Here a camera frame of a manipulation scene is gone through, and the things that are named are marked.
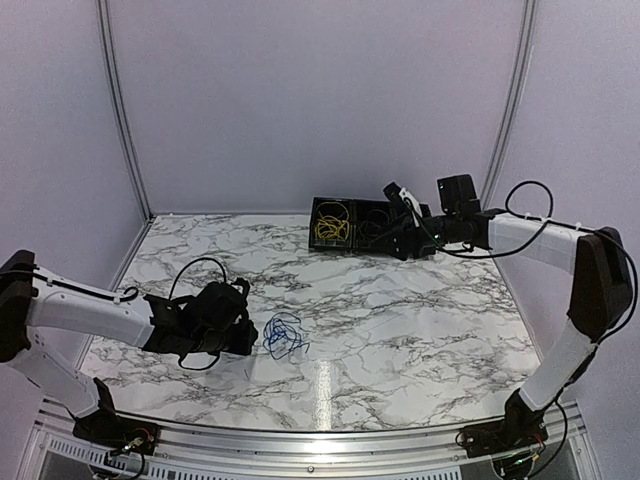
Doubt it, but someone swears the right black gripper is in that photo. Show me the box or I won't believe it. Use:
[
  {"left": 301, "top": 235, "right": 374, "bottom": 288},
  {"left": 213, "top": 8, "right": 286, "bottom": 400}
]
[{"left": 370, "top": 213, "right": 459, "bottom": 262}]

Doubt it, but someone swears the dark grey wire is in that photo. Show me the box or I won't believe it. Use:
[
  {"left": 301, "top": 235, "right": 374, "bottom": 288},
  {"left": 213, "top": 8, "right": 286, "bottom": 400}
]
[
  {"left": 357, "top": 219, "right": 389, "bottom": 244},
  {"left": 357, "top": 207, "right": 391, "bottom": 244}
]

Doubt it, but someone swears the blue wire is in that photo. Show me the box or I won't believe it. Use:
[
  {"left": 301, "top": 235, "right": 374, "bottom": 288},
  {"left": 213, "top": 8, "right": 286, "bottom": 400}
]
[{"left": 262, "top": 312, "right": 311, "bottom": 362}]

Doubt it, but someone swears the yellow wire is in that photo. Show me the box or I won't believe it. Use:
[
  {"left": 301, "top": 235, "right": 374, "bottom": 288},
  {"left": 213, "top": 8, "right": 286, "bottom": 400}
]
[{"left": 313, "top": 200, "right": 351, "bottom": 244}]

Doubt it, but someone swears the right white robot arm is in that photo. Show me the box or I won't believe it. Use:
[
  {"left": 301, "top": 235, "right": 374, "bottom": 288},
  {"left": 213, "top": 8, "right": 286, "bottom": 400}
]
[{"left": 383, "top": 175, "right": 639, "bottom": 448}]

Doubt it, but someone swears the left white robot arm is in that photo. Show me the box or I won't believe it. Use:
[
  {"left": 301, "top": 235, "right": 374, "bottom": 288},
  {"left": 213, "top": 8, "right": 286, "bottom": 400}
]
[{"left": 1, "top": 250, "right": 258, "bottom": 445}]

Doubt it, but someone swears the black compartment tray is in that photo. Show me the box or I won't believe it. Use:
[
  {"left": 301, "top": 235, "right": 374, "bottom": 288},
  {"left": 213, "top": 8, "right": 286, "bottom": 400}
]
[{"left": 308, "top": 197, "right": 414, "bottom": 261}]

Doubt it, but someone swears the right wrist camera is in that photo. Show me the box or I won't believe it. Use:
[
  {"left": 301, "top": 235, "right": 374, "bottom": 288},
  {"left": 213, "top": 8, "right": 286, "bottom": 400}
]
[{"left": 383, "top": 182, "right": 422, "bottom": 217}]

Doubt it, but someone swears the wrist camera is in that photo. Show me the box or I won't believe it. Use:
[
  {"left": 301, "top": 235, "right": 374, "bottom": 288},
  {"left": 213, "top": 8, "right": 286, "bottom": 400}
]
[
  {"left": 229, "top": 277, "right": 250, "bottom": 322},
  {"left": 383, "top": 182, "right": 422, "bottom": 217}
]

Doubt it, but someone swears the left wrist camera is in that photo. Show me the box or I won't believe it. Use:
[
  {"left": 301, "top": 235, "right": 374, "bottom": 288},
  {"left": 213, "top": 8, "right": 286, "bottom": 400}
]
[{"left": 229, "top": 277, "right": 250, "bottom": 322}]

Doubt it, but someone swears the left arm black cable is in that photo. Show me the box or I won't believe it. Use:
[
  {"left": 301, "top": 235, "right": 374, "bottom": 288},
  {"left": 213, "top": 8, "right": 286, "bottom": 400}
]
[{"left": 169, "top": 257, "right": 231, "bottom": 371}]

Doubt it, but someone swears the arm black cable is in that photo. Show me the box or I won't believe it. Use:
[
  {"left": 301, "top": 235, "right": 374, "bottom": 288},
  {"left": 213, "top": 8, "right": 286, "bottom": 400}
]
[
  {"left": 169, "top": 257, "right": 231, "bottom": 371},
  {"left": 414, "top": 180, "right": 639, "bottom": 451}
]

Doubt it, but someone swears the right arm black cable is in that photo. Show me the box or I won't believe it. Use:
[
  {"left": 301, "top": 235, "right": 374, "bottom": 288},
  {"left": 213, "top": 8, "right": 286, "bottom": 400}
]
[{"left": 414, "top": 180, "right": 639, "bottom": 451}]

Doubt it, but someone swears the aluminium front rail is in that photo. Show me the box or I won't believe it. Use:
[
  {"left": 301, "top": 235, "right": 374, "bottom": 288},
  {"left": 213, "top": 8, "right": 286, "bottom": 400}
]
[{"left": 17, "top": 399, "right": 601, "bottom": 479}]

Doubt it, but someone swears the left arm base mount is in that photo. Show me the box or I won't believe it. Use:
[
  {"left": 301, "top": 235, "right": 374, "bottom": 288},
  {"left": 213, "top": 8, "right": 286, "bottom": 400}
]
[{"left": 72, "top": 378, "right": 160, "bottom": 456}]

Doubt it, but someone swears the right aluminium frame post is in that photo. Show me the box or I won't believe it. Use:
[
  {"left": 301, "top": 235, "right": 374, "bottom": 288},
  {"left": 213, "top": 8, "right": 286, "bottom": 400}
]
[{"left": 480, "top": 0, "right": 539, "bottom": 208}]

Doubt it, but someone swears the aluminium frame post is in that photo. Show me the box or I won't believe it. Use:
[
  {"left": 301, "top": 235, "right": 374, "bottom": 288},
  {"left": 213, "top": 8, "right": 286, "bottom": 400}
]
[
  {"left": 480, "top": 0, "right": 539, "bottom": 208},
  {"left": 95, "top": 0, "right": 154, "bottom": 222}
]

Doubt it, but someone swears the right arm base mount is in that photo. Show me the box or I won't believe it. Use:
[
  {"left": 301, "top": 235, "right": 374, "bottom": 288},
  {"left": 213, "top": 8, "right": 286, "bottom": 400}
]
[{"left": 455, "top": 390, "right": 548, "bottom": 458}]

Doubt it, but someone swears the left aluminium frame post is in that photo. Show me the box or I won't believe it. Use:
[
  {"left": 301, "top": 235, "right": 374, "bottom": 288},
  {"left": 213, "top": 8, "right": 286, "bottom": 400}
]
[{"left": 95, "top": 0, "right": 154, "bottom": 222}]

